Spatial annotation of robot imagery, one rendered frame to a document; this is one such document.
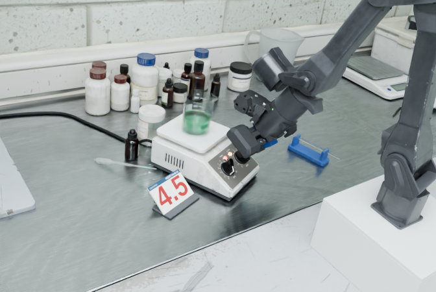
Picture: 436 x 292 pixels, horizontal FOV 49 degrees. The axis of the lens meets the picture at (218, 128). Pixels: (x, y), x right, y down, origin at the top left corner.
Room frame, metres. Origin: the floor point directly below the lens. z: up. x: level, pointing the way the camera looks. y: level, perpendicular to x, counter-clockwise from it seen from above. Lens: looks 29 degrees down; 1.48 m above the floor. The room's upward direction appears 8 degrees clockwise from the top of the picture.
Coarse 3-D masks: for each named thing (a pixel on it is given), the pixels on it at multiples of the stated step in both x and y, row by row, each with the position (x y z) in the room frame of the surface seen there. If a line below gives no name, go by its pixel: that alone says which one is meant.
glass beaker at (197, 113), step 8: (184, 96) 0.86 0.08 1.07; (192, 96) 0.89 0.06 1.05; (200, 96) 0.89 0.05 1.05; (208, 96) 0.89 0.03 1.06; (184, 104) 0.85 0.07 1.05; (192, 104) 0.84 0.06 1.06; (200, 104) 0.84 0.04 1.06; (208, 104) 0.85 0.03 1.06; (184, 112) 0.85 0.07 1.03; (192, 112) 0.84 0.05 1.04; (200, 112) 0.84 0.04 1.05; (208, 112) 0.85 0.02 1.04; (184, 120) 0.85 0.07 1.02; (192, 120) 0.84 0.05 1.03; (200, 120) 0.84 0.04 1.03; (208, 120) 0.85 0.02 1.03; (184, 128) 0.84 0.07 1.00; (192, 128) 0.84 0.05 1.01; (200, 128) 0.84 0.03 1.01; (208, 128) 0.85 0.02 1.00; (192, 136) 0.84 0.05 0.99; (200, 136) 0.84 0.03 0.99
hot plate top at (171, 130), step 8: (176, 120) 0.90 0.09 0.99; (160, 128) 0.85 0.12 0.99; (168, 128) 0.86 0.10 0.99; (176, 128) 0.86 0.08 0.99; (216, 128) 0.89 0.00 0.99; (224, 128) 0.89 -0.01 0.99; (168, 136) 0.83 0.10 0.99; (176, 136) 0.83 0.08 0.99; (184, 136) 0.83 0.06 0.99; (208, 136) 0.85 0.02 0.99; (216, 136) 0.85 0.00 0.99; (224, 136) 0.87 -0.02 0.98; (184, 144) 0.81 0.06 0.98; (192, 144) 0.81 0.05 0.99; (200, 144) 0.81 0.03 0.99; (208, 144) 0.82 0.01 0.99; (200, 152) 0.79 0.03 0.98
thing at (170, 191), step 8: (176, 176) 0.77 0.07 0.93; (168, 184) 0.74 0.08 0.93; (176, 184) 0.75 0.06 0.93; (184, 184) 0.76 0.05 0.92; (152, 192) 0.71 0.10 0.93; (160, 192) 0.72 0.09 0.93; (168, 192) 0.73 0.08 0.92; (176, 192) 0.74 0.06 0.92; (184, 192) 0.75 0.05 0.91; (160, 200) 0.70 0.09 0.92; (168, 200) 0.71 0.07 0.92; (176, 200) 0.73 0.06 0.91
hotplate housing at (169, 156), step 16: (160, 144) 0.83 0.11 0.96; (176, 144) 0.83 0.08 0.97; (224, 144) 0.86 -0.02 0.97; (160, 160) 0.83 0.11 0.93; (176, 160) 0.81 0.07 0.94; (192, 160) 0.79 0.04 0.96; (208, 160) 0.79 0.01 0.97; (192, 176) 0.79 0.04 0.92; (208, 176) 0.78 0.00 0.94; (224, 192) 0.76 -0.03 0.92
